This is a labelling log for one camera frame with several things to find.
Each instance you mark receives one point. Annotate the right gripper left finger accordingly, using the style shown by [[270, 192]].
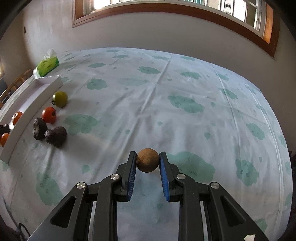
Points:
[[90, 205]]

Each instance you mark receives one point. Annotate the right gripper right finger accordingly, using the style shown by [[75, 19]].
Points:
[[205, 208]]

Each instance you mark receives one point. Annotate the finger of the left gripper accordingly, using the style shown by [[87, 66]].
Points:
[[4, 129]]

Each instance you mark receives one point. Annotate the small orange citrus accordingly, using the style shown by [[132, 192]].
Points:
[[4, 138]]

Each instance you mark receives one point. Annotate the large orange mandarin front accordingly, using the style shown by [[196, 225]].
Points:
[[16, 117]]

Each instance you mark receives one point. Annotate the wrinkled dark passionfruit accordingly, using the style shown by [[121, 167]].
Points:
[[39, 128], [56, 136]]

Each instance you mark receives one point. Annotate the red tomato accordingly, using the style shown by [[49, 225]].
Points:
[[49, 115]]

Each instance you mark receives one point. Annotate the green tomato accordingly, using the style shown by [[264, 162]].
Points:
[[59, 99]]

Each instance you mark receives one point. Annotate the brown kiwi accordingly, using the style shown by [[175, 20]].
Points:
[[147, 160]]

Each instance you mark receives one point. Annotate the white rectangular tray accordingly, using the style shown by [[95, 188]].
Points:
[[29, 99]]

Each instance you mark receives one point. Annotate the wooden chair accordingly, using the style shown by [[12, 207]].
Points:
[[14, 86]]

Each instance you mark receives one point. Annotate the green tissue box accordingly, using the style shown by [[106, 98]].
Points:
[[49, 62]]

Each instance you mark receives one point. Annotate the cloud print tablecloth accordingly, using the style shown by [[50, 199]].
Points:
[[212, 123]]

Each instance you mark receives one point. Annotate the wooden framed window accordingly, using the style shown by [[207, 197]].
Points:
[[268, 42]]

